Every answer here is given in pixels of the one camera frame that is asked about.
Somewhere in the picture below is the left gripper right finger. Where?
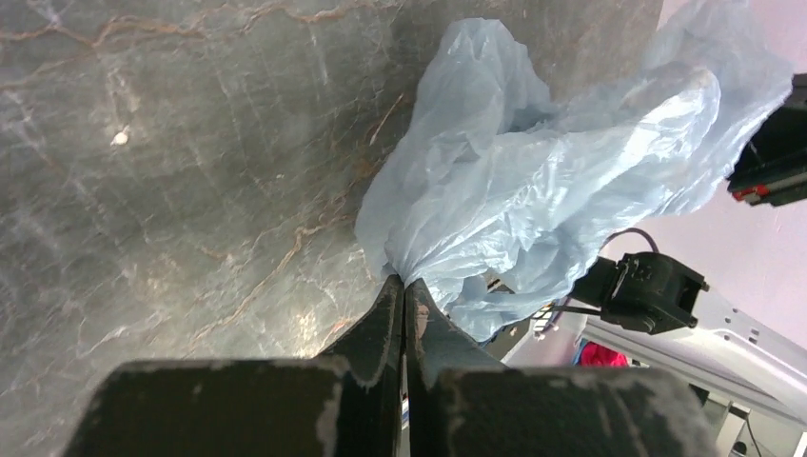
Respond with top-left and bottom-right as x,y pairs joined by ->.
404,281 -> 718,456

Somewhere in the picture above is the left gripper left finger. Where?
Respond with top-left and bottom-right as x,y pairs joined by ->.
65,275 -> 404,456

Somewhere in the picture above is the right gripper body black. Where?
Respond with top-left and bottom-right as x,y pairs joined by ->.
727,73 -> 806,207

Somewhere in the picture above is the light blue plastic trash bag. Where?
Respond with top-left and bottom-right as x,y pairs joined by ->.
355,1 -> 793,341

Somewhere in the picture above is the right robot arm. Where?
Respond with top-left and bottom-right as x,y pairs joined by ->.
502,73 -> 806,428

